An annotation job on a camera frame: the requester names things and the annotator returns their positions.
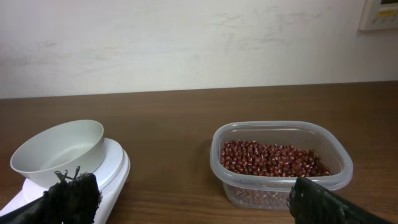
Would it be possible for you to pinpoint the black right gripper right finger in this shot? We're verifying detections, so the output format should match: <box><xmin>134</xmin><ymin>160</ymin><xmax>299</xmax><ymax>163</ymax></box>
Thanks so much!
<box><xmin>288</xmin><ymin>177</ymin><xmax>392</xmax><ymax>224</ymax></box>

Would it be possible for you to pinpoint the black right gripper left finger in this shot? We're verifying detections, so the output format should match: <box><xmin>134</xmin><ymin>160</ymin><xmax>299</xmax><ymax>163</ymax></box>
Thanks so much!
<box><xmin>1</xmin><ymin>167</ymin><xmax>101</xmax><ymax>224</ymax></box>

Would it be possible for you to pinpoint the white digital kitchen scale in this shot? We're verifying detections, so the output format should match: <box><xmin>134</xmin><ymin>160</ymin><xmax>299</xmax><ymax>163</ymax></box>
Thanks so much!
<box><xmin>1</xmin><ymin>138</ymin><xmax>131</xmax><ymax>224</ymax></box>

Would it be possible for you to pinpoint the white round bowl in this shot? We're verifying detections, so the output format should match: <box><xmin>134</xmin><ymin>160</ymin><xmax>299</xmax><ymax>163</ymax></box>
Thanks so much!
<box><xmin>10</xmin><ymin>119</ymin><xmax>105</xmax><ymax>189</ymax></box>

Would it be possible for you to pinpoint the clear plastic food container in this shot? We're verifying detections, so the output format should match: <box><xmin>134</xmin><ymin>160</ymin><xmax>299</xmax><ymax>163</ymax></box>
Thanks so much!
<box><xmin>210</xmin><ymin>121</ymin><xmax>353</xmax><ymax>210</ymax></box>

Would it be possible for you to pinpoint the red adzuki beans pile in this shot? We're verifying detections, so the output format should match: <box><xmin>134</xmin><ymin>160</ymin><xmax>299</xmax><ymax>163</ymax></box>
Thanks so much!
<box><xmin>220</xmin><ymin>140</ymin><xmax>331</xmax><ymax>177</ymax></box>

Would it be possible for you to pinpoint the white wall control panel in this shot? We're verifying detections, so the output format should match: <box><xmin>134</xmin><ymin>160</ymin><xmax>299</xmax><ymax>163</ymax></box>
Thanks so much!
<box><xmin>359</xmin><ymin>0</ymin><xmax>398</xmax><ymax>31</ymax></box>

